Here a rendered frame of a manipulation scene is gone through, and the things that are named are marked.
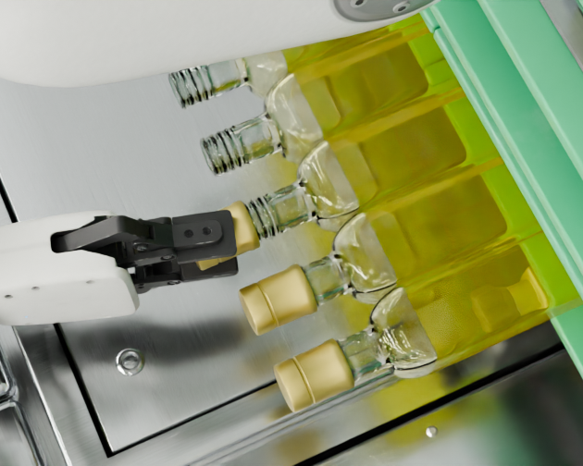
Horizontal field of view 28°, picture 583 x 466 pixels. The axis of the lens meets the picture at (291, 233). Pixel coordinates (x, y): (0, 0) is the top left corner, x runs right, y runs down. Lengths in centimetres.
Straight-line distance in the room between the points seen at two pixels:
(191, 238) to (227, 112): 23
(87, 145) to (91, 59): 61
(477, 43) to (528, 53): 9
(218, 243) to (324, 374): 11
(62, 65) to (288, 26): 7
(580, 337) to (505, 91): 18
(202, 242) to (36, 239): 11
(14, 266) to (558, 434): 45
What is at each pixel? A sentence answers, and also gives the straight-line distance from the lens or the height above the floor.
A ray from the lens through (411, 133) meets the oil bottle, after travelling 80.
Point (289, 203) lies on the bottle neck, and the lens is 79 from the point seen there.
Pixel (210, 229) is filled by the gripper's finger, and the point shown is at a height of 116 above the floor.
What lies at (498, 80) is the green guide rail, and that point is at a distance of 79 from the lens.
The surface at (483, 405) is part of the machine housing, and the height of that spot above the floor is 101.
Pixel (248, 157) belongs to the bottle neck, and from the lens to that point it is 81.
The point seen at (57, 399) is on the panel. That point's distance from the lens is 90.
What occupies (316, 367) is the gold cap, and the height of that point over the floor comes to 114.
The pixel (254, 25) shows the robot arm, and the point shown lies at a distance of 37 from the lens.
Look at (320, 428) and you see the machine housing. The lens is 92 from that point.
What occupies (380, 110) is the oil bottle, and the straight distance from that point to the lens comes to 81.
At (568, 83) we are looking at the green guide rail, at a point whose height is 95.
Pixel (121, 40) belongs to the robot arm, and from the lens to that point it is 36.
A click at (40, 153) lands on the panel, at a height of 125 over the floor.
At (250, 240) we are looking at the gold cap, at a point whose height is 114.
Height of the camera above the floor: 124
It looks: 9 degrees down
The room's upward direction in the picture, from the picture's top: 113 degrees counter-clockwise
